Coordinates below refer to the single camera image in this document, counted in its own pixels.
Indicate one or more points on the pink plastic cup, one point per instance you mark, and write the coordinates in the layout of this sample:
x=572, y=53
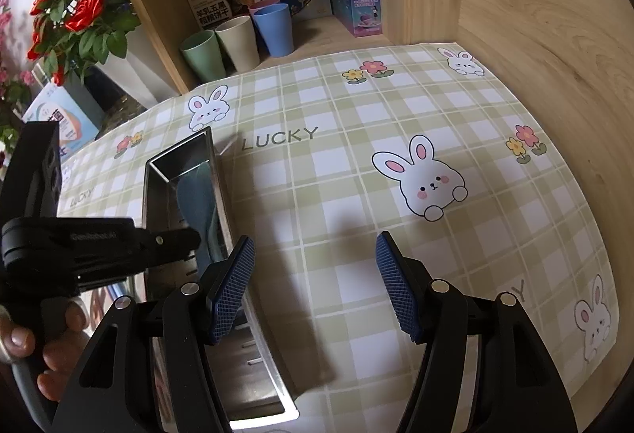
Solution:
x=261, y=4

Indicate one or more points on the red rose artificial plant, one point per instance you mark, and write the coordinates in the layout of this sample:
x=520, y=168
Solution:
x=70, y=36

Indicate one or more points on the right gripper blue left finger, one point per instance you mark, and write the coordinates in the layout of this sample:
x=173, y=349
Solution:
x=203, y=311

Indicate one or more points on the blue spoon in tray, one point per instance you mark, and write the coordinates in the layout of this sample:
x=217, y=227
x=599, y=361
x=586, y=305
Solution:
x=197, y=203

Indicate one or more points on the white geometric flower pot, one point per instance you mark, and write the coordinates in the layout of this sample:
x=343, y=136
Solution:
x=141, y=74

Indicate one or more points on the purple small carton box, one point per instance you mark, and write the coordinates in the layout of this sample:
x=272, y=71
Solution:
x=362, y=18

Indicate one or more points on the green plastic cup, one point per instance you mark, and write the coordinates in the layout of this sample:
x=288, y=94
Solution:
x=202, y=52

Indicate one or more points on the wooden shelf cabinet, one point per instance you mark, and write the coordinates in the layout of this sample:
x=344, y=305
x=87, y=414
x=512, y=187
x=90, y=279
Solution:
x=571, y=62

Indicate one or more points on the beige plastic cup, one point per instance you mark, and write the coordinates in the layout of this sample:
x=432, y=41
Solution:
x=238, y=38

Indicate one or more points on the green plaid bunny tablecloth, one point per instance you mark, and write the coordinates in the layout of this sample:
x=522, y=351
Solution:
x=321, y=155

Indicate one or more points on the stainless steel utensil tray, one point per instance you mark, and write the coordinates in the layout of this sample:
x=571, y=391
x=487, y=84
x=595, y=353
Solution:
x=228, y=377

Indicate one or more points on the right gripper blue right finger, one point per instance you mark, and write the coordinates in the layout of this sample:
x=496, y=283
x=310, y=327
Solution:
x=427, y=308

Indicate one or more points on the person's left hand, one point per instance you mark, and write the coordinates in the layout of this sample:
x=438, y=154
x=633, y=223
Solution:
x=60, y=355

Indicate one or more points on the blue plastic cup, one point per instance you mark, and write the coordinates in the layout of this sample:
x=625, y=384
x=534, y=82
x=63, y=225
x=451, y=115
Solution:
x=275, y=26

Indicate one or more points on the blue white probiotic box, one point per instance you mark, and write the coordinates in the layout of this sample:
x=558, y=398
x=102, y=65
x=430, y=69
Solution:
x=74, y=109

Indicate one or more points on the pink flower plant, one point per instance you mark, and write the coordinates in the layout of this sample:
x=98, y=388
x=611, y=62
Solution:
x=15, y=90

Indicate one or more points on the white green label packet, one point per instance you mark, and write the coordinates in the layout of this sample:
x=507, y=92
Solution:
x=210, y=13

